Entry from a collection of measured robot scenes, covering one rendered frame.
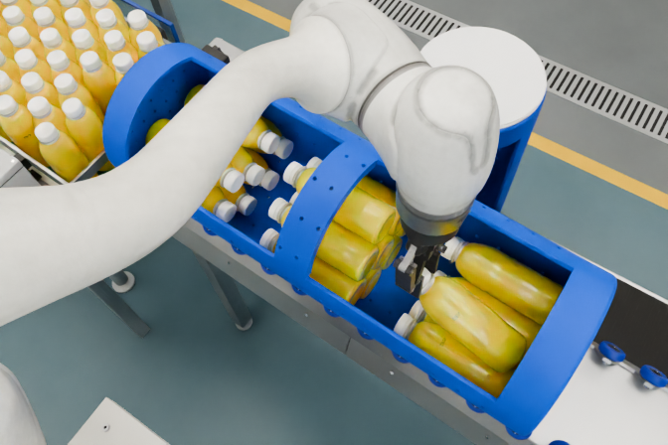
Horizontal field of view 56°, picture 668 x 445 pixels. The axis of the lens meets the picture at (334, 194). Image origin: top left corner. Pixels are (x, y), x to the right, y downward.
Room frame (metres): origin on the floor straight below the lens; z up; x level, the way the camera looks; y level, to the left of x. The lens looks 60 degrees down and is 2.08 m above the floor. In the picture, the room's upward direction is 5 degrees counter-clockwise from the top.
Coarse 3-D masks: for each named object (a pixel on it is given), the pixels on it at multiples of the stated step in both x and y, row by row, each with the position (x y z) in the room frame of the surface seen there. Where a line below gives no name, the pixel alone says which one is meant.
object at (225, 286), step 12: (204, 264) 0.70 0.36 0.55; (216, 276) 0.69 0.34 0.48; (228, 276) 0.71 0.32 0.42; (216, 288) 0.70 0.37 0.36; (228, 288) 0.70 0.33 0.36; (228, 300) 0.68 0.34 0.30; (240, 300) 0.71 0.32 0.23; (228, 312) 0.71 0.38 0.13; (240, 312) 0.70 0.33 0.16; (240, 324) 0.69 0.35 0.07
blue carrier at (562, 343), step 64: (192, 64) 0.87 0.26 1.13; (128, 128) 0.68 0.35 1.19; (320, 128) 0.62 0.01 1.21; (256, 192) 0.66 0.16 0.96; (320, 192) 0.49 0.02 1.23; (256, 256) 0.45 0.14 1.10; (512, 256) 0.43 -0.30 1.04; (576, 256) 0.36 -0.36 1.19; (384, 320) 0.36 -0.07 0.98; (576, 320) 0.25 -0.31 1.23; (448, 384) 0.21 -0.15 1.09; (512, 384) 0.19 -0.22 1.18
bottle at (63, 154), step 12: (60, 132) 0.78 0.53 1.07; (48, 144) 0.74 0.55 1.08; (60, 144) 0.75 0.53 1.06; (72, 144) 0.76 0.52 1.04; (48, 156) 0.73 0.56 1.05; (60, 156) 0.73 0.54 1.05; (72, 156) 0.74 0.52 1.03; (84, 156) 0.77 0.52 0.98; (60, 168) 0.73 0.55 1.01; (72, 168) 0.73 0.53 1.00
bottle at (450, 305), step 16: (432, 288) 0.33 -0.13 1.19; (448, 288) 0.33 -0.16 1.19; (464, 288) 0.33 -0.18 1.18; (432, 304) 0.31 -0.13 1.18; (448, 304) 0.31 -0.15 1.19; (464, 304) 0.30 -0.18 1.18; (480, 304) 0.31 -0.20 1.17; (432, 320) 0.30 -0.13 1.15; (448, 320) 0.29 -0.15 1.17; (464, 320) 0.28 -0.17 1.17; (480, 320) 0.28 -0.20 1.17; (496, 320) 0.28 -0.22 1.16; (464, 336) 0.27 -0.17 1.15; (480, 336) 0.26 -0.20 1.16; (496, 336) 0.26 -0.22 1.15; (512, 336) 0.26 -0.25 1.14; (480, 352) 0.25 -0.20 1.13; (496, 352) 0.24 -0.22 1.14; (512, 352) 0.24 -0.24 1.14; (496, 368) 0.22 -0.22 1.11
